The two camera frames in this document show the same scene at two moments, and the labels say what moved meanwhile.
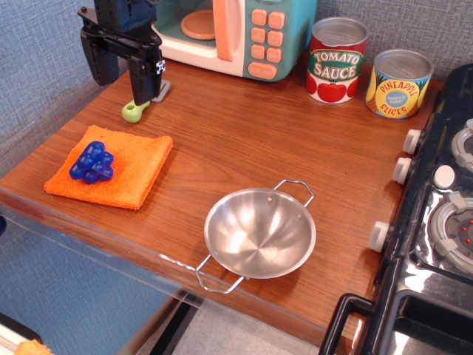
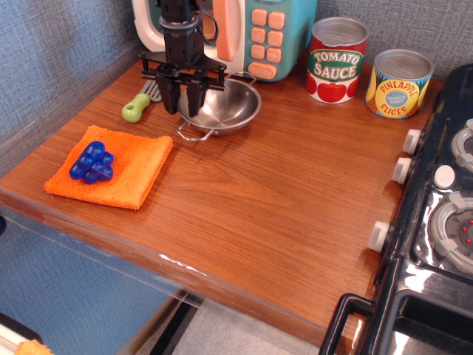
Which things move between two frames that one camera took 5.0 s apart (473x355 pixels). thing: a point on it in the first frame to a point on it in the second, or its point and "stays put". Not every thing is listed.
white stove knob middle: [401, 169] stays put
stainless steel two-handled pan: [257, 233] to [219, 109]
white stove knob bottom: [378, 236] stays put
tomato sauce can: [335, 58] stays put
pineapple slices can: [398, 83] stays put
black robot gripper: [126, 27] to [183, 57]
